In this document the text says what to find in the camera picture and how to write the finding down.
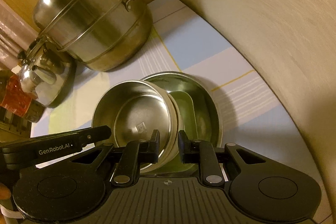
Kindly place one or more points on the beige curtain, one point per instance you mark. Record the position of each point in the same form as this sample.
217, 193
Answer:
10, 29

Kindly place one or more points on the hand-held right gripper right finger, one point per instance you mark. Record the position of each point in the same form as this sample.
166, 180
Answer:
183, 146

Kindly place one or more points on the dark oil bottle red label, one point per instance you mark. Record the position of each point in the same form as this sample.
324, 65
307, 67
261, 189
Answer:
18, 100

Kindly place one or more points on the large stainless steel plate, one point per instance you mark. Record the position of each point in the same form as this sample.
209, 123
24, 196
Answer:
207, 98

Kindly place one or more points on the stainless steel steamer pot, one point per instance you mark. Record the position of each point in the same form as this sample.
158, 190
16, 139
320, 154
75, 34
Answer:
92, 22

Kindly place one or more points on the green square plate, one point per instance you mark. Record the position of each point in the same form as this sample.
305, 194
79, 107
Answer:
186, 108

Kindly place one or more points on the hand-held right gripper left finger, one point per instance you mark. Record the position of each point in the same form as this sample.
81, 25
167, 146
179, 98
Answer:
155, 146

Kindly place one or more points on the person's left hand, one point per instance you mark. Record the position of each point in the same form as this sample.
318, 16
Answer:
4, 191

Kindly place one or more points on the stainless steel kettle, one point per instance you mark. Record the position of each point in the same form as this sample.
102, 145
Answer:
52, 82

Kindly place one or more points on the checked tablecloth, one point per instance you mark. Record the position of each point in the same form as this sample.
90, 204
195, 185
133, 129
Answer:
236, 98

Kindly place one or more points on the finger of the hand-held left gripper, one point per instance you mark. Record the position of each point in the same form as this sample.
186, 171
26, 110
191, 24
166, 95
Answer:
92, 136

